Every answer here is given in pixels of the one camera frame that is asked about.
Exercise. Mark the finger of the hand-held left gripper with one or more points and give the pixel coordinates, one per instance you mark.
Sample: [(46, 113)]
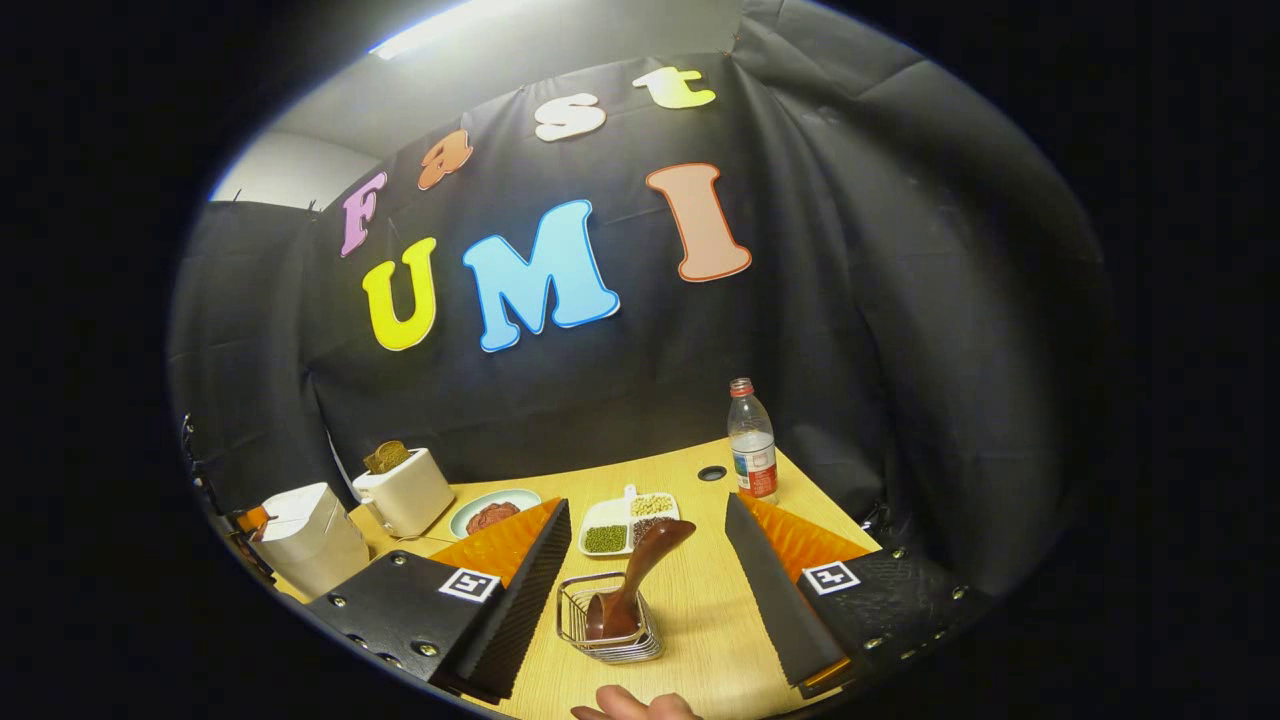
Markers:
[(252, 520)]

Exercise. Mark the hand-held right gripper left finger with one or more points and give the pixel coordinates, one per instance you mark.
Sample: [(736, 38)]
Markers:
[(525, 610)]

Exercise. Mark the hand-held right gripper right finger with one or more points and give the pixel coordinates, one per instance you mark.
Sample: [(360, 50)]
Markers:
[(770, 610)]

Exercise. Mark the white rice cooker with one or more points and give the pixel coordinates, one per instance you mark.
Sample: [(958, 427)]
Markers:
[(315, 545)]

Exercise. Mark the dark wooden spoon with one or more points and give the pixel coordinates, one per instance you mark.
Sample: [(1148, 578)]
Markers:
[(650, 560)]

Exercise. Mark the red meat slice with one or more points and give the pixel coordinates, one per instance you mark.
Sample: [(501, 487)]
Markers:
[(503, 512), (480, 522)]

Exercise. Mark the pale green plate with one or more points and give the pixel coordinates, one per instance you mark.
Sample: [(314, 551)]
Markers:
[(465, 505)]

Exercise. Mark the white divided bean dish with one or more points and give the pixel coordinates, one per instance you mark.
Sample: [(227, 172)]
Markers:
[(600, 515)]

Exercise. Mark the brown bread slice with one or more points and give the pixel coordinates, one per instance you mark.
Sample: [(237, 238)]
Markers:
[(376, 462), (395, 453)]

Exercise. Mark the white toaster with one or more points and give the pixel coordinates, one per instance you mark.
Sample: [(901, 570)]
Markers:
[(410, 495)]

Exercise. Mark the clear plastic water bottle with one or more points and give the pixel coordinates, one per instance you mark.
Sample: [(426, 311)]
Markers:
[(753, 450)]

